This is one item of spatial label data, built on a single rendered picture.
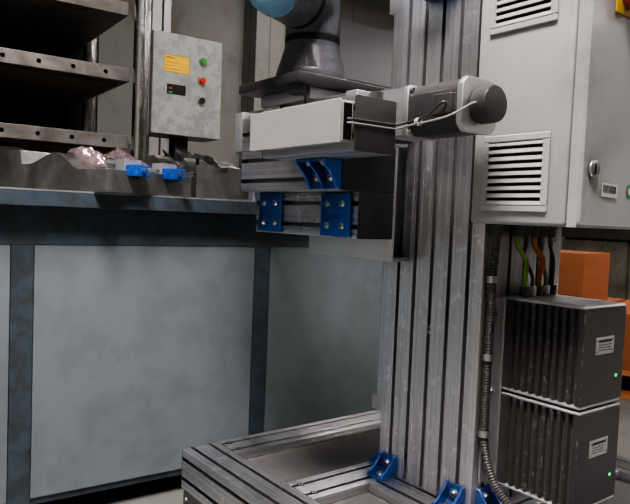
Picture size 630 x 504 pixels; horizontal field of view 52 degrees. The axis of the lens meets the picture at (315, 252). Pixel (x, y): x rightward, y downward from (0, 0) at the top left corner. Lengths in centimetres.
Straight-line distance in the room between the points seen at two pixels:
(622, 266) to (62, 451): 375
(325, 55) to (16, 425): 109
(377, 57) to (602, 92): 647
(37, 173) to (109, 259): 31
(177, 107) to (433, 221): 164
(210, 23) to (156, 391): 496
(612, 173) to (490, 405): 47
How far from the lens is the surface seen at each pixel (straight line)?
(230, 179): 183
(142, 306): 173
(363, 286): 209
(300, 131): 112
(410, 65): 139
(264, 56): 637
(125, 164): 163
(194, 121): 276
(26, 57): 253
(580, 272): 331
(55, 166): 176
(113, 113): 586
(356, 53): 733
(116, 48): 597
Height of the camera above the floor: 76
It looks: 3 degrees down
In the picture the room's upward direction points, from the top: 2 degrees clockwise
